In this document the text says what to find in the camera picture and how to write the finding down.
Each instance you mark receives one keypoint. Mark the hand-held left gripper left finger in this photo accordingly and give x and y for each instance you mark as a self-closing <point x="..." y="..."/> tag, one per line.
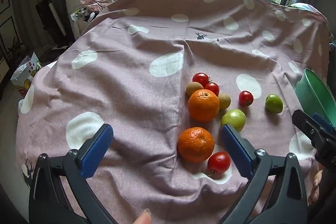
<point x="97" y="150"/>

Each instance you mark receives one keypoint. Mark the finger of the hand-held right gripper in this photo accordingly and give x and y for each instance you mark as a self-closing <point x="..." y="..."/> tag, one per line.
<point x="305" y="123"/>
<point x="324" y="122"/>

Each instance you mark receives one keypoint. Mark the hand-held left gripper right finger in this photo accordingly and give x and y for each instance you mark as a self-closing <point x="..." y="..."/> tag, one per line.
<point x="236" y="150"/>

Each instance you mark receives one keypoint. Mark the red cherry tomato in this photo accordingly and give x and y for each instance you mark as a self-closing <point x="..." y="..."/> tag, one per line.
<point x="246" y="98"/>
<point x="200" y="79"/>
<point x="219" y="162"/>
<point x="212" y="88"/>

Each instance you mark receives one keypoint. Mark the large green fruit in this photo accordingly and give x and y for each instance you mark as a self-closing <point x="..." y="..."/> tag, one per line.
<point x="233" y="120"/>

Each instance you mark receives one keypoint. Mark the green plastic bowl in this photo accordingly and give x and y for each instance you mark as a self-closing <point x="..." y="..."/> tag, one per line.
<point x="312" y="92"/>

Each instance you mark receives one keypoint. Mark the small green fruit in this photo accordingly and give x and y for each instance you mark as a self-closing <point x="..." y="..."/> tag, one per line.
<point x="274" y="103"/>

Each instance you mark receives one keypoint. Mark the small orange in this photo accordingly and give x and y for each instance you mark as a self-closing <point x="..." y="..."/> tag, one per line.
<point x="195" y="144"/>

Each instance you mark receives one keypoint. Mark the brown longan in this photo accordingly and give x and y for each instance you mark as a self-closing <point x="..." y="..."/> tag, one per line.
<point x="193" y="88"/>
<point x="225" y="101"/>

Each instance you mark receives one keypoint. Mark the large orange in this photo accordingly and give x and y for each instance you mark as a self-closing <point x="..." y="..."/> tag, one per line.
<point x="203" y="106"/>

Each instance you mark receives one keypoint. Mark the person's right hand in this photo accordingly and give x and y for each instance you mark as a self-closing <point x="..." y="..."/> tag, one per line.
<point x="315" y="187"/>

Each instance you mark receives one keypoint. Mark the person's left hand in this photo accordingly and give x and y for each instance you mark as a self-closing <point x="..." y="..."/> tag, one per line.
<point x="143" y="217"/>

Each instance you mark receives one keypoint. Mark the pink polka dot blanket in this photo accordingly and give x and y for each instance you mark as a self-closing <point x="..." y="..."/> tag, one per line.
<point x="131" y="69"/>

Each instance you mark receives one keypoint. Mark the printed paper bag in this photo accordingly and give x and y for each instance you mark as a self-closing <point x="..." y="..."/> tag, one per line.
<point x="26" y="71"/>

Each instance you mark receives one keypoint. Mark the light blue cloth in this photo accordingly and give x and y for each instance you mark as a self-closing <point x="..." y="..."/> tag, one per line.
<point x="302" y="6"/>

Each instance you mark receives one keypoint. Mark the pink clothes pile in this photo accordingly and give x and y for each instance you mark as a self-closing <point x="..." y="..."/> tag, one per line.
<point x="95" y="2"/>

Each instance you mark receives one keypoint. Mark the dark wooden cabinet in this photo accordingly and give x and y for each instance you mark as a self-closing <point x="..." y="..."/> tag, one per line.
<point x="9" y="29"/>

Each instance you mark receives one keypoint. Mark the white upright board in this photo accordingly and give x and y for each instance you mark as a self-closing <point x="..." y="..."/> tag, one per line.
<point x="73" y="1"/>

